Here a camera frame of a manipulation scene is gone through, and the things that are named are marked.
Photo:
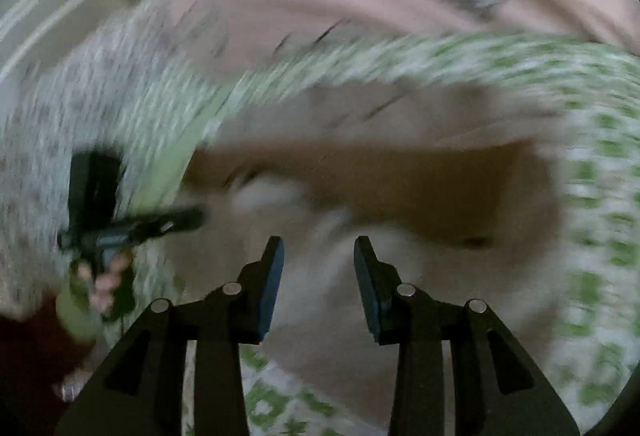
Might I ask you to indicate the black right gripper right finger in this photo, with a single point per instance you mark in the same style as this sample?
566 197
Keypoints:
498 387

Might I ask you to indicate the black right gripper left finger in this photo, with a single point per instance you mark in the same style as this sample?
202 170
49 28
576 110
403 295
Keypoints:
137 390

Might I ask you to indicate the beige fleece garment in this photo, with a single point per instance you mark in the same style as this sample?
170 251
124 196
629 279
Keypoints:
456 185

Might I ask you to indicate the person's left hand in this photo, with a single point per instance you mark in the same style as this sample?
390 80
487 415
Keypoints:
108 293

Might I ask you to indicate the floral bed sheet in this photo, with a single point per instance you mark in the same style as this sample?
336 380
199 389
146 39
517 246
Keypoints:
122 91

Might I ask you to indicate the green checkered quilt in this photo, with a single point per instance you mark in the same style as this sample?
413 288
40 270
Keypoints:
594 87

